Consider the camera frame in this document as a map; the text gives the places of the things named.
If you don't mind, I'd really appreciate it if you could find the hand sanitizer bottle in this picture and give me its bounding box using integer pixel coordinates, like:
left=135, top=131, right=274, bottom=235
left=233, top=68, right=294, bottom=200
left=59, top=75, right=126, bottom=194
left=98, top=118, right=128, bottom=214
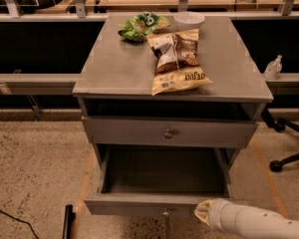
left=263, top=55, right=282, bottom=80

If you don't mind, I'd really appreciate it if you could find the grey top drawer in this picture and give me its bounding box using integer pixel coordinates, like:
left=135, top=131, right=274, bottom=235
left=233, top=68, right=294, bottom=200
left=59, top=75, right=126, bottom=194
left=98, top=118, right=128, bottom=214
left=83, top=117, right=256, bottom=148

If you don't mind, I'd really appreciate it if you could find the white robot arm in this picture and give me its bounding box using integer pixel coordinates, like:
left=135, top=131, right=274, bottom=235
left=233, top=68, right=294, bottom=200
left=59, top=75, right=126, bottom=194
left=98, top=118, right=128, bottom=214
left=194, top=199, right=299, bottom=239

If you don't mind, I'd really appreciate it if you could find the black floor cable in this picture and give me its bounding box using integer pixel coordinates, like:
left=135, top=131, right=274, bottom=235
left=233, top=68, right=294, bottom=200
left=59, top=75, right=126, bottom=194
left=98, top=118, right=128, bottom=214
left=0, top=192, right=40, bottom=239

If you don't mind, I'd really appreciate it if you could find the black office chair base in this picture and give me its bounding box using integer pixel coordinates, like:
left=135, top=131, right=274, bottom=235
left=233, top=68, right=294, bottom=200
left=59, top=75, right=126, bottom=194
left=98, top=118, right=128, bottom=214
left=261, top=108, right=299, bottom=173

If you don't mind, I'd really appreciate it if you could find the grey drawer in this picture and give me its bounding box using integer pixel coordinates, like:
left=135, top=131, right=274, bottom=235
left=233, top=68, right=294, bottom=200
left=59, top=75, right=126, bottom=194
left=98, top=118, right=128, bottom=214
left=85, top=145, right=233, bottom=218
left=83, top=117, right=256, bottom=148

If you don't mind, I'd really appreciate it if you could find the brown yellow snack bag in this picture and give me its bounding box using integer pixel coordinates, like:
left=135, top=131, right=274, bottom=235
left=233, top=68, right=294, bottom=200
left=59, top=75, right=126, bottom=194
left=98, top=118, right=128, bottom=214
left=148, top=29, right=211, bottom=96

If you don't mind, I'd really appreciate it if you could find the black bar on floor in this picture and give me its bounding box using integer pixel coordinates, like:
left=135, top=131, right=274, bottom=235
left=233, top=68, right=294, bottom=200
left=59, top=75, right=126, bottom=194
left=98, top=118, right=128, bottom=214
left=62, top=204, right=75, bottom=239

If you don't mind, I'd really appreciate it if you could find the green chip bag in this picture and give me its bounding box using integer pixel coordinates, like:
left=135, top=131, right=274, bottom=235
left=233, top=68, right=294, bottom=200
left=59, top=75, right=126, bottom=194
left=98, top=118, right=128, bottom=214
left=118, top=12, right=170, bottom=43

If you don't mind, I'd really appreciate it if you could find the grey wooden drawer cabinet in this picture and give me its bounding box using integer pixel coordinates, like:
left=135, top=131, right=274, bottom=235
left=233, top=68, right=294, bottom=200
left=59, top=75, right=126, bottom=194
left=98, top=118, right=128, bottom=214
left=73, top=16, right=273, bottom=161

